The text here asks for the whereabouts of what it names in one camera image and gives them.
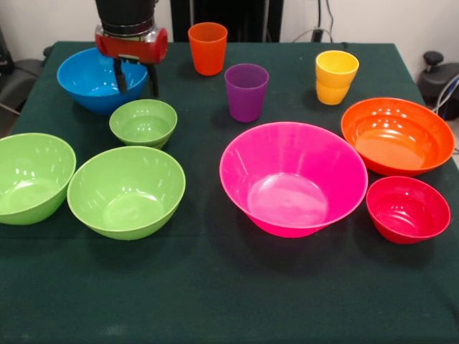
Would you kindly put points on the blue plastic bowl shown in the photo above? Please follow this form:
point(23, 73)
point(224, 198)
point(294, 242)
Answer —
point(82, 79)

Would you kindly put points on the dark green tablecloth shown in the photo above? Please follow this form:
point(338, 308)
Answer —
point(251, 297)

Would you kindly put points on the black office chair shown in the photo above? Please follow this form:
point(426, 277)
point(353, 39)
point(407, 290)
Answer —
point(21, 79)

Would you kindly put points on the black equipment base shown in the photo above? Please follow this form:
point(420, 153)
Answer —
point(435, 80)

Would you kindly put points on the black power plug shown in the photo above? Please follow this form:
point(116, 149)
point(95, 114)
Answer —
point(317, 35)

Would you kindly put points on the large green plastic bowl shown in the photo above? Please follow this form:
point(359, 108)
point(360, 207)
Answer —
point(125, 200)
point(32, 179)

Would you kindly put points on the pink plastic bowl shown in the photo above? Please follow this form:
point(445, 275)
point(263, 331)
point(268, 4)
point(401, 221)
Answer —
point(294, 186)

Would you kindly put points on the orange plastic cup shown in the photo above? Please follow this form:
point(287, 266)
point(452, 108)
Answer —
point(208, 50)

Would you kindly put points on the yellow plastic cup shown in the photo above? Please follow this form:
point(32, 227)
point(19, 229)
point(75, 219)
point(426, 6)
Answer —
point(337, 68)
point(332, 95)

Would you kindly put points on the small green plastic bowl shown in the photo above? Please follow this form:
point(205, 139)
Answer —
point(143, 125)

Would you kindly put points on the small red plastic bowl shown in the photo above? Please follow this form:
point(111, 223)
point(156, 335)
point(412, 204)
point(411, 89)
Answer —
point(407, 211)

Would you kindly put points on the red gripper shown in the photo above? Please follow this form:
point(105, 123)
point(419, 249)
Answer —
point(132, 48)

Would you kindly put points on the purple plastic cup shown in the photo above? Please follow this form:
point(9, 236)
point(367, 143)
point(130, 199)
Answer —
point(245, 93)

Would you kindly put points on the orange plastic bowl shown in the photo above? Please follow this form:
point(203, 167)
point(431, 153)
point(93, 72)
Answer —
point(398, 139)

